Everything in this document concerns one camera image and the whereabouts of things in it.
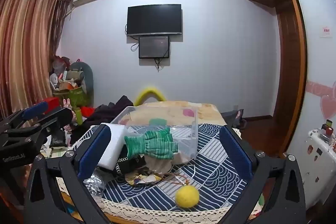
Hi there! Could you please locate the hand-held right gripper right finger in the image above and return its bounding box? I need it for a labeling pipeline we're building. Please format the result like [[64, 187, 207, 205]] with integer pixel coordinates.
[[219, 125, 307, 224]]

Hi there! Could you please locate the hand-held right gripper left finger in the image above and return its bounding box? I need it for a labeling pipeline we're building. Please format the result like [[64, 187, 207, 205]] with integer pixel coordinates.
[[24, 124, 112, 224]]

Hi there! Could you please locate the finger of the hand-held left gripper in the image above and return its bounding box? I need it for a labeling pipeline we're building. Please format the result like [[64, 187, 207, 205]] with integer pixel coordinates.
[[0, 101, 49, 136], [0, 107, 74, 155]]

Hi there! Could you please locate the green knitted glove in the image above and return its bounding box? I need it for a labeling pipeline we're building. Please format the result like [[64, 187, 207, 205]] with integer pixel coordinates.
[[124, 127, 178, 161]]

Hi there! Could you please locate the clear plastic box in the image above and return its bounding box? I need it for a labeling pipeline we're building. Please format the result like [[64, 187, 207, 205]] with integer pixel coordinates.
[[110, 106, 198, 160]]

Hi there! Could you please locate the yellow felt ball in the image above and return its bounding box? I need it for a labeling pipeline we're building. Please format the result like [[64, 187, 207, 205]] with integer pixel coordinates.
[[175, 185, 200, 207]]

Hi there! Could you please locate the red box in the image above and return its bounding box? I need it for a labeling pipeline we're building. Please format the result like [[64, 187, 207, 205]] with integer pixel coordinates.
[[37, 97, 61, 109]]

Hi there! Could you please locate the white foam block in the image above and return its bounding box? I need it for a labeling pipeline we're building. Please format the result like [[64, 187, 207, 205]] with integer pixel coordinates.
[[97, 123, 127, 170]]

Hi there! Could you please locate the green toy basket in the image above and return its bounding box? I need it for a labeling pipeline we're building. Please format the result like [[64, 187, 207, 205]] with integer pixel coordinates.
[[52, 86, 91, 109]]

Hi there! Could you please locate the blue wave-pattern tablecloth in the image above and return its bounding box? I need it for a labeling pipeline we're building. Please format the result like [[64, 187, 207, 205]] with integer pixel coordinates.
[[70, 123, 253, 208]]

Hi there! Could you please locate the crinkled clear plastic bag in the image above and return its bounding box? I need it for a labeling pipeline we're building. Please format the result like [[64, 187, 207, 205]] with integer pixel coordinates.
[[83, 168, 111, 198]]

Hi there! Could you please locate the black studded belt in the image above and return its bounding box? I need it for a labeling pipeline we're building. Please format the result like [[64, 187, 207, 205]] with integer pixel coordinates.
[[115, 154, 147, 175]]

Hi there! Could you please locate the dark clothes pile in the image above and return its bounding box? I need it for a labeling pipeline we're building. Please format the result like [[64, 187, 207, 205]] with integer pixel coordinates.
[[81, 95, 135, 130]]

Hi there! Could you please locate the printed fabric pouch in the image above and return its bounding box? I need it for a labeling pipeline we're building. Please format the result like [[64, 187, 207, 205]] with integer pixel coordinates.
[[127, 173, 164, 186]]

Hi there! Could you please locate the striped brown curtain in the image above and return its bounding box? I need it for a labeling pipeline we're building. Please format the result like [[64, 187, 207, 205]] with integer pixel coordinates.
[[0, 0, 72, 119]]

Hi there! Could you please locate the cream lace cloth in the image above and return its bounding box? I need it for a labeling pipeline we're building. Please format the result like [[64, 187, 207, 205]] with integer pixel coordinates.
[[56, 177, 238, 224]]

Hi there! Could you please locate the beige floral blanket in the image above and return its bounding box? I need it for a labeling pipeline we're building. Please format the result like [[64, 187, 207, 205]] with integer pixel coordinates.
[[130, 101, 227, 128]]

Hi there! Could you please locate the white cabinet with stickers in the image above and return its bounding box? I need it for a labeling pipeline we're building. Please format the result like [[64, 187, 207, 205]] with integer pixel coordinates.
[[296, 129, 336, 212]]

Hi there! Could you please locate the yellow curved hoop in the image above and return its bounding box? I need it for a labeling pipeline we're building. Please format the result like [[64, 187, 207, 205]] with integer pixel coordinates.
[[134, 87, 168, 107]]

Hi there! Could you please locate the pink heart sticker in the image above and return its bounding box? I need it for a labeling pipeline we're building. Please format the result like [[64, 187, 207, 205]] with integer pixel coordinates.
[[320, 94, 336, 120]]

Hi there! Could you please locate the brown wooden wardrobe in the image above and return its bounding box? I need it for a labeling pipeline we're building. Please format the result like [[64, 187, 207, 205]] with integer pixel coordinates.
[[238, 0, 308, 159]]

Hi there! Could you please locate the red paper notice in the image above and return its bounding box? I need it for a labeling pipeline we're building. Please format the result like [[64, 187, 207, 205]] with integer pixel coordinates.
[[320, 26, 334, 38]]

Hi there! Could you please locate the thin tan cord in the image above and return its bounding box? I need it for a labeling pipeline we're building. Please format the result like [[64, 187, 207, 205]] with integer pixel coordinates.
[[157, 164, 197, 186]]

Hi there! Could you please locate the small black wall monitor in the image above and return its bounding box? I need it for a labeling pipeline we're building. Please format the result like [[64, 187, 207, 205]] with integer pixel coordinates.
[[139, 35, 171, 59]]

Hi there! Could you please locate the wall-mounted black television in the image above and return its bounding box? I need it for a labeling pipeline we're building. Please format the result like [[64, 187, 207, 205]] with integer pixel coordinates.
[[127, 4, 182, 37]]

